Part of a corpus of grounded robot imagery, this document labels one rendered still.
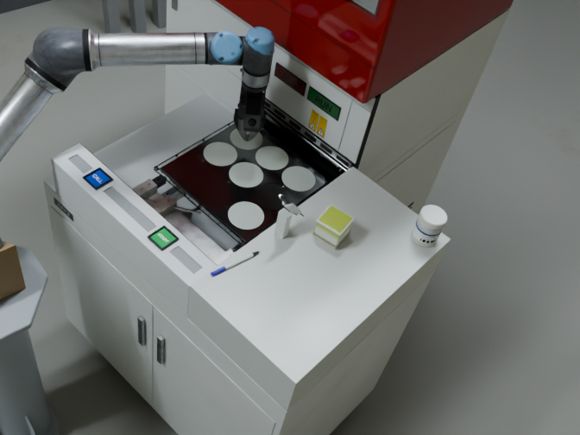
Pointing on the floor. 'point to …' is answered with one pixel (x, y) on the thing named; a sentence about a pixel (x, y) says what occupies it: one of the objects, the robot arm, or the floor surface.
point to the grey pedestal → (22, 357)
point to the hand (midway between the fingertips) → (247, 139)
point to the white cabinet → (198, 347)
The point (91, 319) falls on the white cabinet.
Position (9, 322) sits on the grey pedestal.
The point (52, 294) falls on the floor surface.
